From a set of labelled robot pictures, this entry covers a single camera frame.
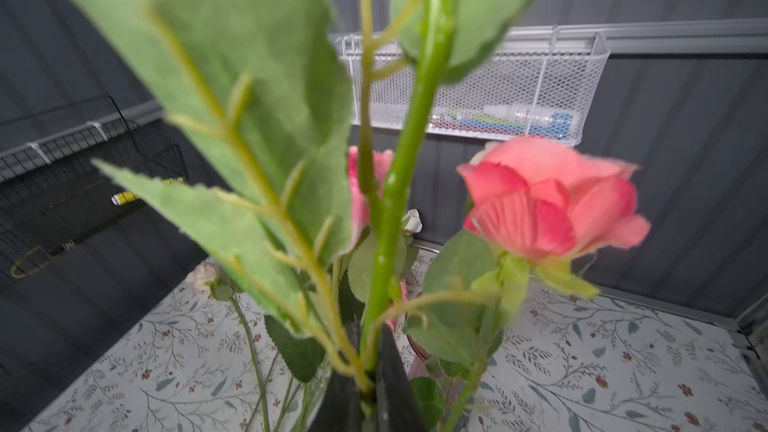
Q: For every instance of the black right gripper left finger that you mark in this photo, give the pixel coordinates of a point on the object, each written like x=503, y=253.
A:
x=340, y=409

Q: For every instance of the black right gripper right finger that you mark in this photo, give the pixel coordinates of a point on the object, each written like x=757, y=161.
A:
x=396, y=407

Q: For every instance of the light pink rose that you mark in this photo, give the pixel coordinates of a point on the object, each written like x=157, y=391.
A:
x=258, y=88

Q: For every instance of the blue purple glass vase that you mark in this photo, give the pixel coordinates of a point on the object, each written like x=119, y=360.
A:
x=309, y=400

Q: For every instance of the coral pink rose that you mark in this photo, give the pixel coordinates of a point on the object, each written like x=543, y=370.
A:
x=536, y=207

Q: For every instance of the red glass vase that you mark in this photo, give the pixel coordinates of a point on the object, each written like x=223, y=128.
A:
x=432, y=388

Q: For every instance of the floral patterned table mat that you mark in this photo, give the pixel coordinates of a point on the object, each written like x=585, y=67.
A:
x=565, y=364

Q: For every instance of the pale pink rose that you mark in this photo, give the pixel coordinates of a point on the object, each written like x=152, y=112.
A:
x=209, y=278

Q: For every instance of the yellow marker pen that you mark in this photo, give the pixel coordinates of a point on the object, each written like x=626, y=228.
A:
x=135, y=195

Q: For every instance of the white wire wall basket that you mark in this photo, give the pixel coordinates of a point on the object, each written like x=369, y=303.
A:
x=540, y=82

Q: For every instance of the black wire side basket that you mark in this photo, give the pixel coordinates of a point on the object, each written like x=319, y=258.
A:
x=53, y=198

